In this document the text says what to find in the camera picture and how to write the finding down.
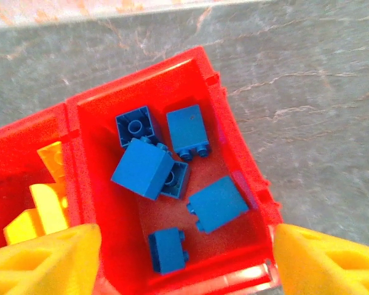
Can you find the yellow sloped lego brick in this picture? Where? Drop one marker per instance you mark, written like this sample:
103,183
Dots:
20,229

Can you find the aluminium table end rail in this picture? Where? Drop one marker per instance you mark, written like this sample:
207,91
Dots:
80,17

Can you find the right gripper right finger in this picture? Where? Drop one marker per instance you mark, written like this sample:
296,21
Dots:
329,267

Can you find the blue lego brick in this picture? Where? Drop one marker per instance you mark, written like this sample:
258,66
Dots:
167,250
141,169
216,204
135,127
176,182
187,132

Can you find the red plastic bin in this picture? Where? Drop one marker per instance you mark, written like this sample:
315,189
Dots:
117,215
12,153

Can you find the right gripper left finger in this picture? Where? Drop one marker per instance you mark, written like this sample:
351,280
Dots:
43,267

